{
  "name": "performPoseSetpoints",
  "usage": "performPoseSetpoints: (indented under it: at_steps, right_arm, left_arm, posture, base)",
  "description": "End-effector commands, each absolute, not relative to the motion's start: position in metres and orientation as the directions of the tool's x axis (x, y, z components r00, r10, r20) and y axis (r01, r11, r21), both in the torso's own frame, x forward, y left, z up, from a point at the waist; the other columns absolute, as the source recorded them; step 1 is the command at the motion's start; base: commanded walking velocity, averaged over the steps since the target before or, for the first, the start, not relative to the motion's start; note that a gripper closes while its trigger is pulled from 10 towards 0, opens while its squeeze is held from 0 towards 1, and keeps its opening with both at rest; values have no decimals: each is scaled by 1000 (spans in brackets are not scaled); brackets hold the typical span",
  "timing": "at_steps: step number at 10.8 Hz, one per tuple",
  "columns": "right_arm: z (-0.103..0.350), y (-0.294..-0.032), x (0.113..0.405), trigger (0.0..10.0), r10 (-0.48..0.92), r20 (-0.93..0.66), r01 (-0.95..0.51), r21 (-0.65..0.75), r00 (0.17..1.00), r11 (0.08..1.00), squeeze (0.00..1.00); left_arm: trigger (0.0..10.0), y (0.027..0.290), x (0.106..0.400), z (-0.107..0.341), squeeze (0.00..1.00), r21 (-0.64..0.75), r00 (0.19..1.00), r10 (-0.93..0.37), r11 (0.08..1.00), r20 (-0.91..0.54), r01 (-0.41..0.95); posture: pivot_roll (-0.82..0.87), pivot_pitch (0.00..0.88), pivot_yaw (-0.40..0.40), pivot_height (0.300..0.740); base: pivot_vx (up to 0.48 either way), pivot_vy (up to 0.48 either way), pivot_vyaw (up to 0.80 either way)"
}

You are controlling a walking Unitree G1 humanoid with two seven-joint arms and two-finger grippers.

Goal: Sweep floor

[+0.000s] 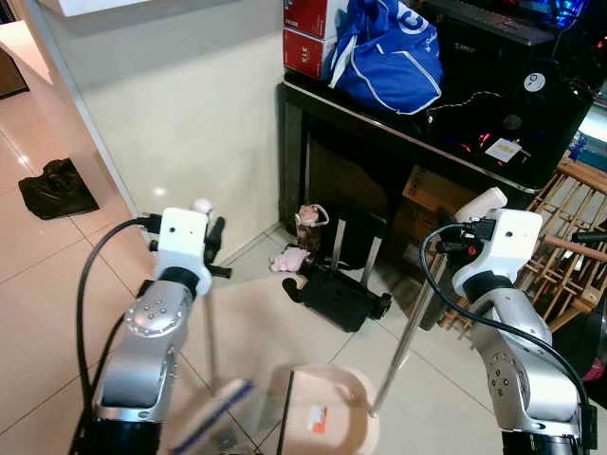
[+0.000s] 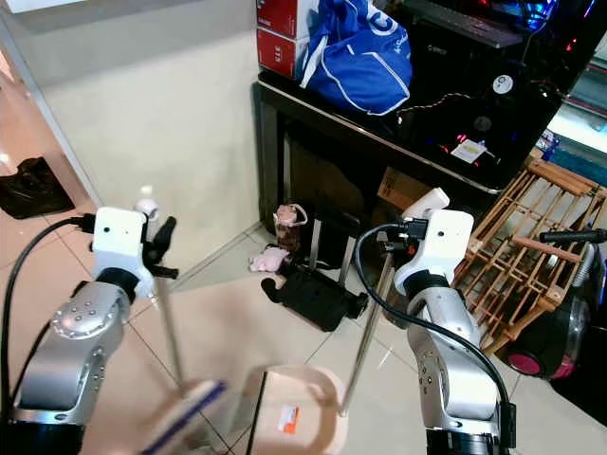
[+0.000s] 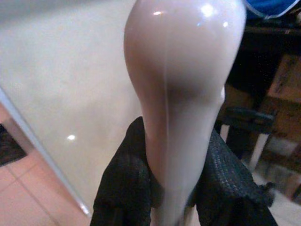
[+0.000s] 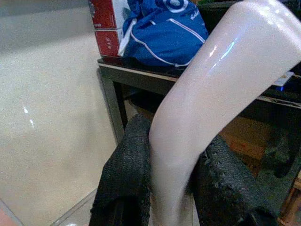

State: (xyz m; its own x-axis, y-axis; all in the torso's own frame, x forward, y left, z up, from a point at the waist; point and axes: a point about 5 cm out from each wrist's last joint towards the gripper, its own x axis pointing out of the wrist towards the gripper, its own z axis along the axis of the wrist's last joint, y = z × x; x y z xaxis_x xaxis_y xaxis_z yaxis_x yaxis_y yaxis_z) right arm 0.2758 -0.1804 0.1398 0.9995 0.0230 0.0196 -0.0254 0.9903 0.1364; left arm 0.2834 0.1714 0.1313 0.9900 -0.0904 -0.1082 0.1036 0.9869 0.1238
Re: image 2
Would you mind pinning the white paper tag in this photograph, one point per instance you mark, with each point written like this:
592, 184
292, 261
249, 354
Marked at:
469, 151

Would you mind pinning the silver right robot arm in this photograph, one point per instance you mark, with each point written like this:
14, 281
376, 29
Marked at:
450, 370

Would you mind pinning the red cardboard box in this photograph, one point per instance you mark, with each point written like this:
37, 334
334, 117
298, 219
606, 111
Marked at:
277, 55
275, 14

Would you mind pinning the black table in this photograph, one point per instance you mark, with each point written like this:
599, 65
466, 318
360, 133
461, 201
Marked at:
327, 161

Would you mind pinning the black computer case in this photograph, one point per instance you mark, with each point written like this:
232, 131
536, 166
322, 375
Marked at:
474, 104

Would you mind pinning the pink plush toy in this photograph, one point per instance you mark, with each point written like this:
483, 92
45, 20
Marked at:
267, 260

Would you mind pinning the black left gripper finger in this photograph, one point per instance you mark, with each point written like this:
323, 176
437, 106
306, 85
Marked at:
166, 272
163, 232

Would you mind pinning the round white sticker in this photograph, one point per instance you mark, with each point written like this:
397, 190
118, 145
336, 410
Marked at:
503, 83

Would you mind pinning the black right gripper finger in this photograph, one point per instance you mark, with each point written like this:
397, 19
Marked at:
389, 246

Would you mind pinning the black plastic bag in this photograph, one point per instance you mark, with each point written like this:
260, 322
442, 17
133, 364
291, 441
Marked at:
33, 190

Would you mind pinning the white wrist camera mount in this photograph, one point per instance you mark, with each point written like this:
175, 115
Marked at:
441, 248
119, 237

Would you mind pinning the wooden slatted rack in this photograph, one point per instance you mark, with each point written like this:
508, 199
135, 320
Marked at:
522, 275

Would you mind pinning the blue and white bag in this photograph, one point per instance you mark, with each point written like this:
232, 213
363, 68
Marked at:
360, 62

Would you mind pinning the brown doll figure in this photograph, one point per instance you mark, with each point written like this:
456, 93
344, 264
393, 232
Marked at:
287, 227

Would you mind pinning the brown cardboard box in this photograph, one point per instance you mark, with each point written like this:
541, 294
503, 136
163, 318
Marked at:
400, 190

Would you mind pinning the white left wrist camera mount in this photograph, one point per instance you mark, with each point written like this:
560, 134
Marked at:
119, 237

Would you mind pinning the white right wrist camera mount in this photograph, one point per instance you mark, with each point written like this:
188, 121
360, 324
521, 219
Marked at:
441, 248

